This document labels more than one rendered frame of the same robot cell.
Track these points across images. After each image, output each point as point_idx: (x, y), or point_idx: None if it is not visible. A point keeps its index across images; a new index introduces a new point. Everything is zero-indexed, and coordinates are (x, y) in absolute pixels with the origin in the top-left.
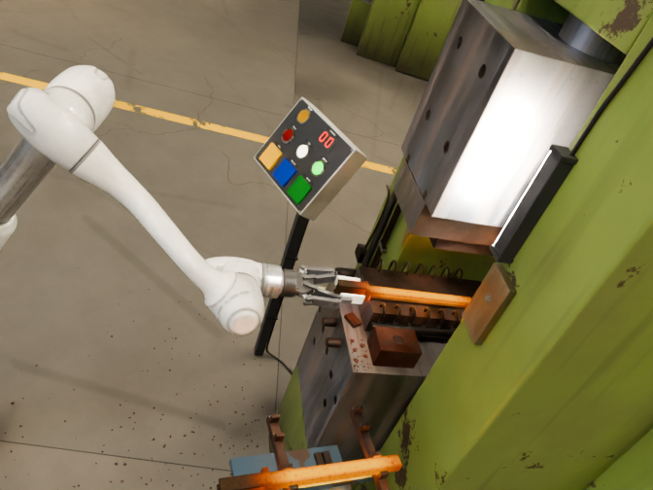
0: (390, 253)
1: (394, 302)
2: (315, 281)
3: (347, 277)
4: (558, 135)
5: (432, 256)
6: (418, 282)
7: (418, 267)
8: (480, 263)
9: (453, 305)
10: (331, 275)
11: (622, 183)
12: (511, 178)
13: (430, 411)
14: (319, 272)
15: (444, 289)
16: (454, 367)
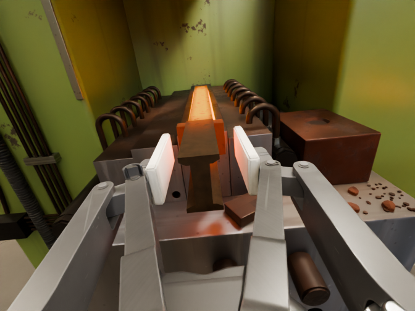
0: (70, 145)
1: (223, 119)
2: (162, 271)
3: (159, 150)
4: None
5: (115, 99)
6: (163, 110)
7: (132, 108)
8: (138, 90)
9: (212, 92)
10: (139, 186)
11: None
12: None
13: (380, 140)
14: (93, 244)
15: (176, 100)
16: (394, 45)
